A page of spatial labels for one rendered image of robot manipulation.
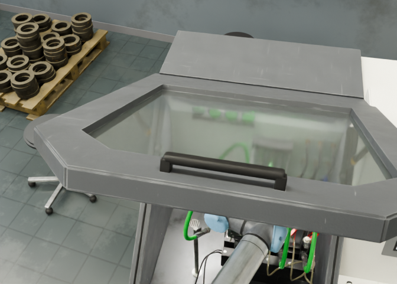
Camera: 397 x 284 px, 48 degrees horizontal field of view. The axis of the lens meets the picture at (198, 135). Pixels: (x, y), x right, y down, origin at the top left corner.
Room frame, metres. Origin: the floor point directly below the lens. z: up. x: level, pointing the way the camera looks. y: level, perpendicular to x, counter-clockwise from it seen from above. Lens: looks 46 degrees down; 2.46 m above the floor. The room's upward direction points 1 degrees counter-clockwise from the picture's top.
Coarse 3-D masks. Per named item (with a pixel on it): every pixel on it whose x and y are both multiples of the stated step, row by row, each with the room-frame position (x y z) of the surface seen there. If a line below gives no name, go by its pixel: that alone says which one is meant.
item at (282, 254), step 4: (288, 228) 0.73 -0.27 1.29; (288, 232) 0.72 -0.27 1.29; (288, 236) 0.72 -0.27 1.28; (288, 240) 0.71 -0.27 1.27; (284, 244) 0.70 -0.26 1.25; (288, 244) 0.70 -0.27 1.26; (284, 248) 0.70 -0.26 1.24; (280, 252) 0.78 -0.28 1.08; (284, 252) 0.69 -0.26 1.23; (280, 256) 0.75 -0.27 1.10; (284, 256) 0.68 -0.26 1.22; (280, 260) 0.73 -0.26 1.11; (284, 260) 0.68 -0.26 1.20; (280, 264) 0.70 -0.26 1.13; (284, 264) 0.67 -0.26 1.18; (280, 268) 0.68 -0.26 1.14
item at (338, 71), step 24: (192, 48) 1.39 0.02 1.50; (216, 48) 1.39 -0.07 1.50; (240, 48) 1.39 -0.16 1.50; (264, 48) 1.38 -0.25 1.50; (288, 48) 1.38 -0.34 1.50; (312, 48) 1.38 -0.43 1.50; (336, 48) 1.38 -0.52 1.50; (168, 72) 1.25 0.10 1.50; (192, 72) 1.25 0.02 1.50; (216, 72) 1.25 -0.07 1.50; (240, 72) 1.24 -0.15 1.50; (264, 72) 1.24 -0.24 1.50; (288, 72) 1.24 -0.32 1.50; (312, 72) 1.24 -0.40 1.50; (336, 72) 1.23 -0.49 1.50; (360, 72) 1.23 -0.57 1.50; (384, 72) 1.27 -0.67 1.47; (360, 96) 1.10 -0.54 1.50
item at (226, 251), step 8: (224, 240) 0.88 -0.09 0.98; (232, 240) 0.88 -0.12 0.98; (224, 248) 0.85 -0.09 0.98; (232, 248) 0.88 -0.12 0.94; (224, 256) 0.82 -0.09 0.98; (272, 256) 0.81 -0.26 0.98; (288, 256) 0.83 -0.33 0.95; (296, 256) 0.82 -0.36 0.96; (264, 264) 0.79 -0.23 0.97; (272, 264) 0.78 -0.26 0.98; (296, 264) 0.78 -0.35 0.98; (256, 272) 0.79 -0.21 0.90; (264, 272) 0.79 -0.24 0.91; (280, 272) 0.77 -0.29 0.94; (288, 272) 0.77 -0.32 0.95; (296, 272) 0.76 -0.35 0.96; (256, 280) 0.79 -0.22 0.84; (264, 280) 0.79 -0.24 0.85; (272, 280) 0.78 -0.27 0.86; (304, 280) 0.75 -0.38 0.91
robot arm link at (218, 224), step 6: (204, 216) 0.69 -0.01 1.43; (210, 216) 0.68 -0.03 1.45; (216, 216) 0.67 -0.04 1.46; (210, 222) 0.67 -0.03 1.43; (216, 222) 0.66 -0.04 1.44; (222, 222) 0.66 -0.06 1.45; (228, 222) 0.66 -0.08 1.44; (234, 222) 0.66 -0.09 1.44; (240, 222) 0.66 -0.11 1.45; (216, 228) 0.66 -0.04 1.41; (222, 228) 0.65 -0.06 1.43; (228, 228) 0.66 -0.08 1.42; (234, 228) 0.65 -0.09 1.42
